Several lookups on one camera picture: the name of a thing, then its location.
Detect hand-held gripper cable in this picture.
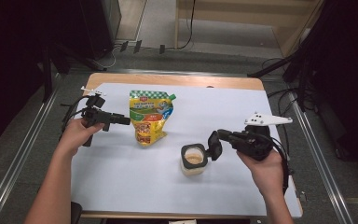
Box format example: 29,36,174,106
60,94,90,133
268,138,293,195

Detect black chair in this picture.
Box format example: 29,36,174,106
70,201,83,224

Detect black upright stand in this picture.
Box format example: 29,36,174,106
41,46,54,104

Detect person's left hand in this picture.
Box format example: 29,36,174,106
57,117,105,157

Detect black tripod stand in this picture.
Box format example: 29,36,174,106
246,46,316,113

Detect metal floor rail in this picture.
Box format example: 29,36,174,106
287,91,355,224
0,73,64,224
64,68,282,78

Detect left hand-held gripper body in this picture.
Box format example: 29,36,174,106
80,87,114,147

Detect yellow green spouted pouch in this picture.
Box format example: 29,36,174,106
129,90,177,147

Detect wooden shelf frame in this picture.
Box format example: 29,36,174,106
173,0,325,59

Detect right hand-held gripper cable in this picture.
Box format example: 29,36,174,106
268,138,293,195

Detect white floor cable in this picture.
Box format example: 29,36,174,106
92,46,118,70

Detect white paper sheet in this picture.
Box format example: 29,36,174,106
70,82,302,218

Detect black hanging cable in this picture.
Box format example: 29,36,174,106
176,0,198,50

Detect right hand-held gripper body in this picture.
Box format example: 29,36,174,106
236,112,294,162

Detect person's right hand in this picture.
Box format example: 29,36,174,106
236,148,286,198

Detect dark curtain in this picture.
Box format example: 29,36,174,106
304,0,358,178
0,0,55,152

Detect clear jar with black lid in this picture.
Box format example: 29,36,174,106
180,130,224,177

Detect left hand-held gripper cable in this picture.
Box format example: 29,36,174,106
60,94,90,133

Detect black floor cables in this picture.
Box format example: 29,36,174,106
260,57,306,164

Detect black cabinet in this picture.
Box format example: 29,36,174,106
50,0,122,62

